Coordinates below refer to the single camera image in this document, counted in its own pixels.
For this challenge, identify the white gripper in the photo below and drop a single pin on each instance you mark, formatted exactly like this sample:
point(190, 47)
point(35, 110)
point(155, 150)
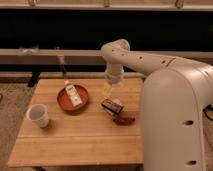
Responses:
point(112, 77)

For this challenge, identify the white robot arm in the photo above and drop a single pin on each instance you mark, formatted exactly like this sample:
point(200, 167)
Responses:
point(173, 96)

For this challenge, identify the brown snack box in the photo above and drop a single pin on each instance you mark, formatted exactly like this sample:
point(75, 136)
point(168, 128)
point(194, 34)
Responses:
point(112, 106)

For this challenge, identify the dark red snack bag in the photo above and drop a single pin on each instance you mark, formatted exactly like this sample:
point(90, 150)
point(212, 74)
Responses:
point(124, 121)

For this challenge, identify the white drink carton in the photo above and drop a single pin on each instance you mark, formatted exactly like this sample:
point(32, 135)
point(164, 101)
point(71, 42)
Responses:
point(73, 94)

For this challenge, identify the wooden table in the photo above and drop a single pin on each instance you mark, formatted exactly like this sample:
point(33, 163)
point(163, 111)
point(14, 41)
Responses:
point(86, 138)

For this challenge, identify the white plastic cup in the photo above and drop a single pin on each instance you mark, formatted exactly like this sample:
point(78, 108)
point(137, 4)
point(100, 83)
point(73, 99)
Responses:
point(38, 114)

